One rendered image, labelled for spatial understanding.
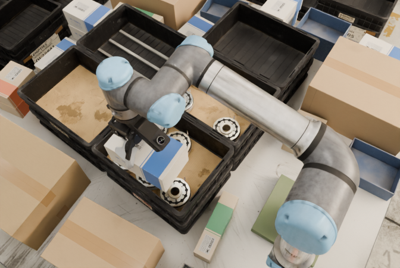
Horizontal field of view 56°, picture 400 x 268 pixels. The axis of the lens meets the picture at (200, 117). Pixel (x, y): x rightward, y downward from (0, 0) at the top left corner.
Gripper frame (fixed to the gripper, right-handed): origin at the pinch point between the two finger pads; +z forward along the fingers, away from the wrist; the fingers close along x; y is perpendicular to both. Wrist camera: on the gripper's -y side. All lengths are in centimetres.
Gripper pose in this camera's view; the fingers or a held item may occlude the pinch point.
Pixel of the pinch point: (146, 150)
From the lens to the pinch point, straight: 108.8
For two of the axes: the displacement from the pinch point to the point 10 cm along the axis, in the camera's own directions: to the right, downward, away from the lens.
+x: -5.3, 7.3, -4.3
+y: -8.5, -4.4, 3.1
